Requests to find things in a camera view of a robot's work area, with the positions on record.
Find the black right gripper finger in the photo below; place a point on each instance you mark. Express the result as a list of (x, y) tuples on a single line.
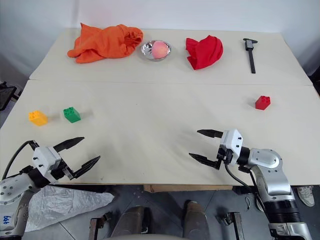
[(203, 160), (210, 133)]

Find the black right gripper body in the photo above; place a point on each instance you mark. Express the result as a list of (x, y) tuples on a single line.
[(222, 157)]

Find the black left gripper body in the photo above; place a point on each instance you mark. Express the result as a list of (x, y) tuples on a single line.
[(62, 171)]

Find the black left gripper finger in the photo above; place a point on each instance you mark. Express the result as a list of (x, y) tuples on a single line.
[(68, 143), (86, 166)]

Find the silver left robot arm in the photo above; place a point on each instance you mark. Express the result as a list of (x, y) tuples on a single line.
[(10, 190)]

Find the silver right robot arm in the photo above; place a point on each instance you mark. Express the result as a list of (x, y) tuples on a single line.
[(275, 175)]

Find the green toy block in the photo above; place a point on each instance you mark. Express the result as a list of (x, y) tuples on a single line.
[(72, 115)]

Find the crumpled clear plastic sheet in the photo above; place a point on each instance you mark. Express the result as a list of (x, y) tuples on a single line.
[(65, 205)]

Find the yellow toy block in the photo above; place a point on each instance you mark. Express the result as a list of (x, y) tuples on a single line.
[(38, 118)]

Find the red toy block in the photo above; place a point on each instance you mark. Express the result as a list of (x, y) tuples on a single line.
[(263, 102)]

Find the red cloth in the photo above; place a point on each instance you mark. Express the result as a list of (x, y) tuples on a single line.
[(205, 53)]

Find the black metal stand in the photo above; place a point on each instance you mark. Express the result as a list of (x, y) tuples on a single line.
[(6, 93)]

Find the black digital caliper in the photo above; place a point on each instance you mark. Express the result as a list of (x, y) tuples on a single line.
[(251, 56)]

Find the white sneaker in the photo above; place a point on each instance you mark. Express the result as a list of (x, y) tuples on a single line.
[(306, 195)]

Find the pink peach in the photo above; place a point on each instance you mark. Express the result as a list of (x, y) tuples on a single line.
[(160, 50)]

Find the silver metal bowl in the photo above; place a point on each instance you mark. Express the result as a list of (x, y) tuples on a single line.
[(147, 51)]

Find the orange cloth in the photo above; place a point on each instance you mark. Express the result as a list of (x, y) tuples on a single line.
[(105, 43)]

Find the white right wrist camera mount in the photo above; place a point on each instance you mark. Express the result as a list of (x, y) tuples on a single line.
[(233, 145)]

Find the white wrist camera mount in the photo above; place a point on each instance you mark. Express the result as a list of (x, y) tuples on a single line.
[(233, 145), (43, 158)]

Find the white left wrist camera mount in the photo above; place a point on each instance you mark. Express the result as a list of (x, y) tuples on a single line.
[(43, 158)]

